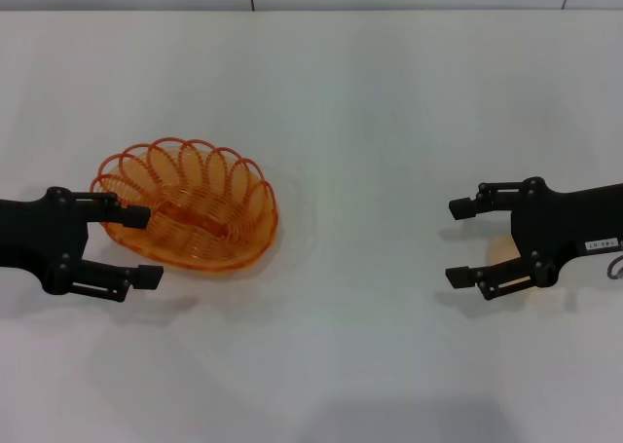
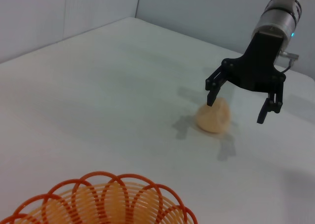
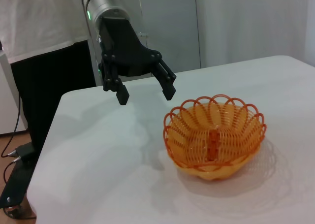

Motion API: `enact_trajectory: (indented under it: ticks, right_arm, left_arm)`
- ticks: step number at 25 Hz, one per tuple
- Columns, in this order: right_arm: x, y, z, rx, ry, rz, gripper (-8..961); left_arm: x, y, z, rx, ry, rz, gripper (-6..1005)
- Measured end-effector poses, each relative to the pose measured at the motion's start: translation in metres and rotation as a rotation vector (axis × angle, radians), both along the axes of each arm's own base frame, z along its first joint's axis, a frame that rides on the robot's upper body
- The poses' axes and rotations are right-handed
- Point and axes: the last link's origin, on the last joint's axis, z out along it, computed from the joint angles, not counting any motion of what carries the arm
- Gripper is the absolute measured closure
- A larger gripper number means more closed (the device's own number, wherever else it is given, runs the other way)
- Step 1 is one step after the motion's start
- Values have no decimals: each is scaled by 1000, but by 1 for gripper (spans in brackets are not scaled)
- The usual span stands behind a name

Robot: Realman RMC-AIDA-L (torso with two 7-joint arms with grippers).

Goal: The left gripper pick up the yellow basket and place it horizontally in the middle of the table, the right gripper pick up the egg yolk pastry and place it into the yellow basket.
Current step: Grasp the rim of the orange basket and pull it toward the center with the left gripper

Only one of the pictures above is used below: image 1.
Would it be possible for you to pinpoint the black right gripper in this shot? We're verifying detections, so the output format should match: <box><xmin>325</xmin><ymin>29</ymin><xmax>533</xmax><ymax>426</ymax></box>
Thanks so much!
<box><xmin>444</xmin><ymin>175</ymin><xmax>623</xmax><ymax>303</ymax></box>

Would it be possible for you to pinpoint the orange plastic wire basket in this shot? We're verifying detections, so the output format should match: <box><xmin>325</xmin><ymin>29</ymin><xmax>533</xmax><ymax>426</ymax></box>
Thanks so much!
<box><xmin>90</xmin><ymin>138</ymin><xmax>280</xmax><ymax>272</ymax></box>

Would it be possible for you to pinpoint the pale round bread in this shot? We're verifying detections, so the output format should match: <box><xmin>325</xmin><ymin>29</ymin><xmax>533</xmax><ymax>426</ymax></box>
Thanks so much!
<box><xmin>485</xmin><ymin>235</ymin><xmax>536</xmax><ymax>293</ymax></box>

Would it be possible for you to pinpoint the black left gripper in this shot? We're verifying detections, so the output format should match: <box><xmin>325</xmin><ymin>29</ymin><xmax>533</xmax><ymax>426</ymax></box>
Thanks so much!
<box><xmin>0</xmin><ymin>186</ymin><xmax>165</xmax><ymax>305</ymax></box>

